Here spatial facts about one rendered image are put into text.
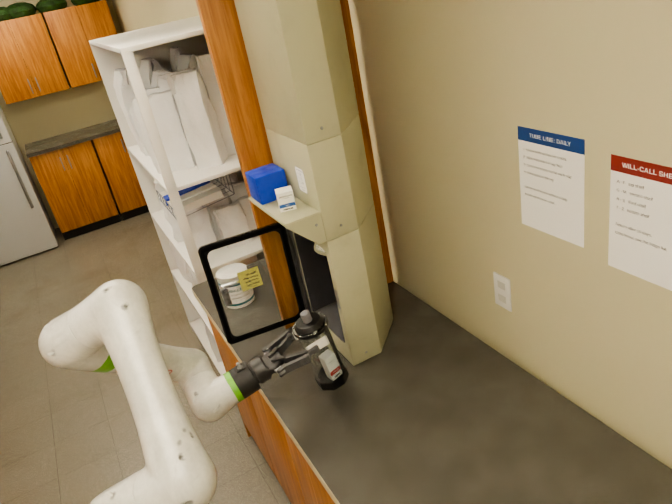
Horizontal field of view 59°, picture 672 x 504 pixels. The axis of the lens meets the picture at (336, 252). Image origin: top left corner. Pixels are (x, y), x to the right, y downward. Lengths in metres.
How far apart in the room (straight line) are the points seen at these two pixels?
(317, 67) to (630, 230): 0.87
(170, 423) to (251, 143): 1.03
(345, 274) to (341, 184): 0.29
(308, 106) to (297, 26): 0.20
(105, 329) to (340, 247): 0.76
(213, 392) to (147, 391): 0.42
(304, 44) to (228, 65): 0.39
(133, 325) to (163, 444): 0.26
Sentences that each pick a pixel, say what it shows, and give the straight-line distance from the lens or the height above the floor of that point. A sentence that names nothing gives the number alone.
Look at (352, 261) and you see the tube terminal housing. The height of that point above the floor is 1.31.
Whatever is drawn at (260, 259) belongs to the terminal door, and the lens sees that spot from 2.06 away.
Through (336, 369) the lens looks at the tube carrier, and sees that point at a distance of 1.80.
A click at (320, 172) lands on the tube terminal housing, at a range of 1.69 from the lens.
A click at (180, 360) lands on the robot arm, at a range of 1.71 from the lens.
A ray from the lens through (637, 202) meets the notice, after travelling 1.41.
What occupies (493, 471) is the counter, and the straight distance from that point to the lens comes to 1.64.
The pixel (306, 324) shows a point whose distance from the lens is 1.71.
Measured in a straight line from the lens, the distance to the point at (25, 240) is 6.69.
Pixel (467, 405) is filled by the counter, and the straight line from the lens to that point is 1.81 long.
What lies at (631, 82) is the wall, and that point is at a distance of 1.34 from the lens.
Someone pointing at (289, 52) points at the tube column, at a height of 1.96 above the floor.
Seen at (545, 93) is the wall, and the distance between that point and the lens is 1.50.
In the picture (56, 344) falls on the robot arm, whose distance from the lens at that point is 1.46.
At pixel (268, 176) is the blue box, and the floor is 1.59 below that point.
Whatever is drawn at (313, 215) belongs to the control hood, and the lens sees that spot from 1.71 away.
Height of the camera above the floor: 2.17
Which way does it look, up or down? 27 degrees down
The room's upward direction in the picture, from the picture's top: 12 degrees counter-clockwise
